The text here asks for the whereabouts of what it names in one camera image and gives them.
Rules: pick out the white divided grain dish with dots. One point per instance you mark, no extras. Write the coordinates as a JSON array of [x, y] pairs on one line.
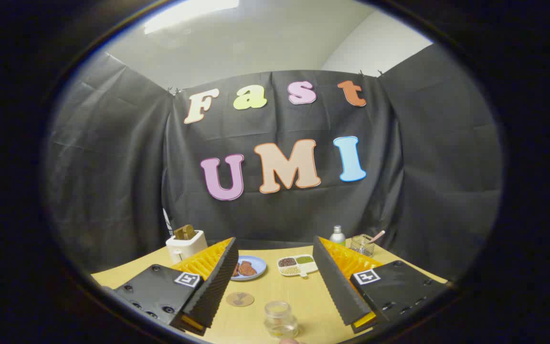
[[296, 265]]

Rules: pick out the black backdrop cloth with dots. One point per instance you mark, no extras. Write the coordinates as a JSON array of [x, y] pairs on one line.
[[112, 167]]

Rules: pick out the round cork coaster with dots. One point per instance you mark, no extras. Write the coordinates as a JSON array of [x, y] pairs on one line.
[[240, 299]]

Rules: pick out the blue plate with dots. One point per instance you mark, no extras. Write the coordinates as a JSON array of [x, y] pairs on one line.
[[258, 265]]

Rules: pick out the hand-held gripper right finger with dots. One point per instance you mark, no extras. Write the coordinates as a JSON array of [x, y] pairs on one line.
[[337, 286]]

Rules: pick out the small grey bottle silver cap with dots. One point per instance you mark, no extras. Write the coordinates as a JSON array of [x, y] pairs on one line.
[[337, 236]]

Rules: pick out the brown food piece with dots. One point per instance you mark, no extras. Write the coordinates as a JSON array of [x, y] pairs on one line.
[[247, 269], [235, 270]]

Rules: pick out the brown toast slices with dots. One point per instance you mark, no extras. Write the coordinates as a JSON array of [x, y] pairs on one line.
[[184, 232]]

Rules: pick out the clear glass cup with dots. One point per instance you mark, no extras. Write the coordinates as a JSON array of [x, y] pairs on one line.
[[280, 321]]

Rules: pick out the white toaster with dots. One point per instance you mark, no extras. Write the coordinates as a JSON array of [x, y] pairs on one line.
[[184, 248]]

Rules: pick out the clear glass holder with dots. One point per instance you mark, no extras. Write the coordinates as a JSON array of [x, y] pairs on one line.
[[362, 246]]

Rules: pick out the wooden table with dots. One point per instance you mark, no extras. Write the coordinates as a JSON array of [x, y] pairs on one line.
[[280, 289]]

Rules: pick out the pink spoon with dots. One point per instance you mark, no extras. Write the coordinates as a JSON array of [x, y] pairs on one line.
[[378, 235]]

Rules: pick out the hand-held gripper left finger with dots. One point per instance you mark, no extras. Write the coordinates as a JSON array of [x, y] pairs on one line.
[[213, 286]]

